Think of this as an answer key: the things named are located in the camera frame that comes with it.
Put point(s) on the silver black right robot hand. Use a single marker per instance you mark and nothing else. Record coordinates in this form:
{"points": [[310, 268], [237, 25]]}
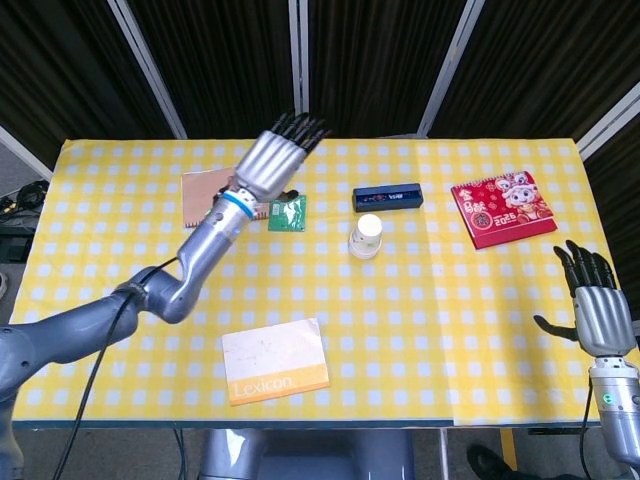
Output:
{"points": [[602, 315]]}

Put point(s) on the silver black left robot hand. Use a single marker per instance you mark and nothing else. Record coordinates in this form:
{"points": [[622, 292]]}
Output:
{"points": [[270, 160]]}

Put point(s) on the paper cup blue flower print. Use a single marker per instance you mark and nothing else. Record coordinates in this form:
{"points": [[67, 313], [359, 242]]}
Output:
{"points": [[369, 227]]}

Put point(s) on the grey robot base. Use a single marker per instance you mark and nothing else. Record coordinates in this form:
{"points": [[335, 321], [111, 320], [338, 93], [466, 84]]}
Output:
{"points": [[300, 455]]}

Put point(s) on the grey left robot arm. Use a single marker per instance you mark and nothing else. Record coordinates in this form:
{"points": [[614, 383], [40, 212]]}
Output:
{"points": [[200, 260]]}

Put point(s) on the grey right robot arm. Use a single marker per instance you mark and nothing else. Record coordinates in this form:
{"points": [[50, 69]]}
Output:
{"points": [[617, 410]]}

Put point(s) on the paper cup fern print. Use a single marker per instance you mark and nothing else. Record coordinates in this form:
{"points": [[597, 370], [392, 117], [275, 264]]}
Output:
{"points": [[362, 253]]}

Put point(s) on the green foil packet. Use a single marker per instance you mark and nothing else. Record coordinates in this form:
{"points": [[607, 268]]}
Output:
{"points": [[287, 220]]}

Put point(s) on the brown spiral notebook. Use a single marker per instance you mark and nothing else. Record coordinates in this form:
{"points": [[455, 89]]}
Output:
{"points": [[200, 195]]}

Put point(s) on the dark ribbed partition panel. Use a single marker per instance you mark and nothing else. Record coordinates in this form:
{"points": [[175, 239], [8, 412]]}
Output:
{"points": [[620, 210], [375, 60], [60, 65], [550, 60], [225, 60]]}

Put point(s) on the dark blue rectangular box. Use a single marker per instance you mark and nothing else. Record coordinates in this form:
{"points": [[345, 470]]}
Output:
{"points": [[387, 197]]}

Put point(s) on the red desk calendar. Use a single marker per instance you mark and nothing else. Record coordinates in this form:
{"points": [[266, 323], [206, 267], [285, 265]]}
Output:
{"points": [[500, 225]]}

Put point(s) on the yellow table leg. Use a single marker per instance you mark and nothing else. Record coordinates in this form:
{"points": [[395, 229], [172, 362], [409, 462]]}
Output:
{"points": [[508, 450]]}

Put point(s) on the yellow white checked tablecloth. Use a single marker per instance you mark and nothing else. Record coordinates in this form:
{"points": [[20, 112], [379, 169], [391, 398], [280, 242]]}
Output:
{"points": [[425, 325]]}

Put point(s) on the white yellow Lexicon booklet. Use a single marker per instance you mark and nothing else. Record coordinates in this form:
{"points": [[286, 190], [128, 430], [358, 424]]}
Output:
{"points": [[270, 355]]}

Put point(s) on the white partition post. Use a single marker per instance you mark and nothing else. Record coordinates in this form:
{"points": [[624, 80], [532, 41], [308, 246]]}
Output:
{"points": [[25, 150], [147, 65], [610, 122], [297, 50], [450, 60]]}

